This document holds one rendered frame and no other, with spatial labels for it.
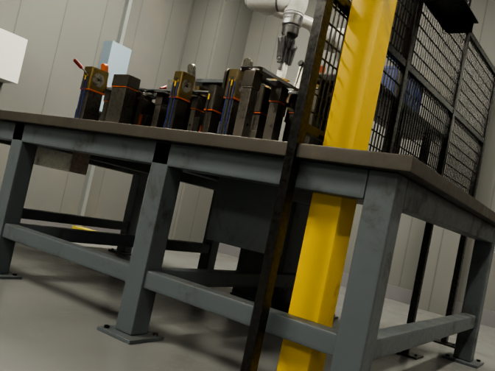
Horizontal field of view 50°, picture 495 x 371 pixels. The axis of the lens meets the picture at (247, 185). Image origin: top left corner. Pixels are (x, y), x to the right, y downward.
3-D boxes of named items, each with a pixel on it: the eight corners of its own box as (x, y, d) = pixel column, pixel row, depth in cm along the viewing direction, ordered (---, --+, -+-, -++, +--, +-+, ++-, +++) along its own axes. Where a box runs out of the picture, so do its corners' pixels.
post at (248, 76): (227, 146, 190) (244, 69, 192) (236, 149, 194) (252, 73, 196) (239, 148, 187) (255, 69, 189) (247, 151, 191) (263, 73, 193)
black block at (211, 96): (189, 149, 225) (203, 82, 226) (204, 154, 233) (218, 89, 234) (198, 150, 222) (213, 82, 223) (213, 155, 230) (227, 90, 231)
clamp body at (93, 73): (63, 132, 275) (79, 64, 277) (85, 138, 286) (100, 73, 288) (73, 133, 270) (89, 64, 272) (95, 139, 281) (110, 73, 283)
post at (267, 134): (256, 157, 205) (271, 85, 206) (264, 160, 208) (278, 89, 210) (267, 158, 201) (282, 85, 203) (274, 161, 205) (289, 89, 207)
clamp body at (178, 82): (152, 143, 237) (169, 68, 239) (171, 149, 246) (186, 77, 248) (162, 145, 233) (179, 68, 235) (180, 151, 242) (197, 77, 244)
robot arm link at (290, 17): (279, 10, 233) (277, 23, 232) (297, 9, 227) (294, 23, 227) (290, 19, 240) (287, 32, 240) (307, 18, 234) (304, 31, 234)
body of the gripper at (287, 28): (289, 31, 239) (284, 51, 238) (278, 23, 232) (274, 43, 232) (303, 30, 234) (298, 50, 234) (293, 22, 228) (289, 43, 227)
